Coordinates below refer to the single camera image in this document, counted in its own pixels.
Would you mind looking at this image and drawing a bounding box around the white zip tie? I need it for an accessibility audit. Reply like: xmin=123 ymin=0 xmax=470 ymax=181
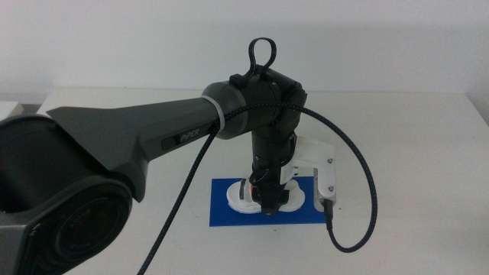
xmin=201 ymin=95 xmax=227 ymax=131

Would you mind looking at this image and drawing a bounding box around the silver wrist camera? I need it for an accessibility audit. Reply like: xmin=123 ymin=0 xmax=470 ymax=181
xmin=313 ymin=167 xmax=337 ymax=204

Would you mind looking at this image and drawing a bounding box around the white sandal with striped straps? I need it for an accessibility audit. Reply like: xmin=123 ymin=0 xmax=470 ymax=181
xmin=225 ymin=177 xmax=306 ymax=215

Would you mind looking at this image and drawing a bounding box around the blue rectangular mat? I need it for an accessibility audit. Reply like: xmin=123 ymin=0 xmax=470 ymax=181
xmin=209 ymin=176 xmax=329 ymax=228

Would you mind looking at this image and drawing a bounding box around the black braided cable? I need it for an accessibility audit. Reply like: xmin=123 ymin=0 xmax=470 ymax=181
xmin=136 ymin=102 xmax=379 ymax=275

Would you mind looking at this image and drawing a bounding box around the thin black looped cable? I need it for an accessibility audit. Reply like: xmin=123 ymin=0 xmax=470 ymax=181
xmin=247 ymin=37 xmax=277 ymax=79

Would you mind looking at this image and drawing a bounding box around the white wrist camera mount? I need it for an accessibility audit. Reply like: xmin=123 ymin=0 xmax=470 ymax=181
xmin=280 ymin=133 xmax=338 ymax=213

